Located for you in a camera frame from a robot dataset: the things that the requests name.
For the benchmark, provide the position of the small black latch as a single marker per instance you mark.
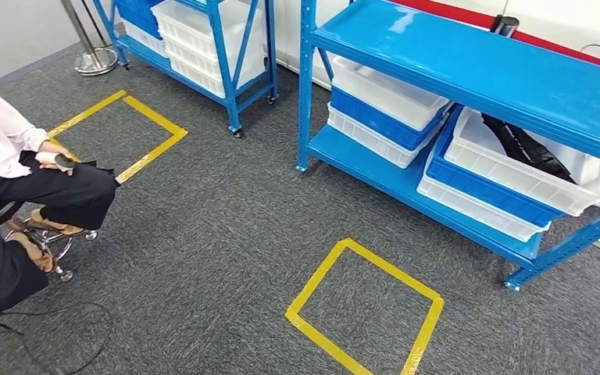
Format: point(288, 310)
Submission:
point(504, 25)

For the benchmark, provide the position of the blue metal shelf rack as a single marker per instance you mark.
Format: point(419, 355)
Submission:
point(460, 67)
point(231, 103)

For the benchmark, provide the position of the person's hand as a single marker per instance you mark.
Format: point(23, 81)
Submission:
point(51, 152)

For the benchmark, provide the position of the dark round handheld device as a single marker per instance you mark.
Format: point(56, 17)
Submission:
point(64, 162)

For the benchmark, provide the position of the black plastic car part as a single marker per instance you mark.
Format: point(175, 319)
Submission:
point(533, 150)

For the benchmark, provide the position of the chrome wheeled stool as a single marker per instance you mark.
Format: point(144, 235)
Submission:
point(51, 243)

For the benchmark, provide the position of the large white plastic crate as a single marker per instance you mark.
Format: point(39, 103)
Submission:
point(186, 26)
point(196, 75)

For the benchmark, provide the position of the steel stanchion post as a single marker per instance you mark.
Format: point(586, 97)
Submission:
point(93, 59)

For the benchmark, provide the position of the person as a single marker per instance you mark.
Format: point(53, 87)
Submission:
point(0, 207)

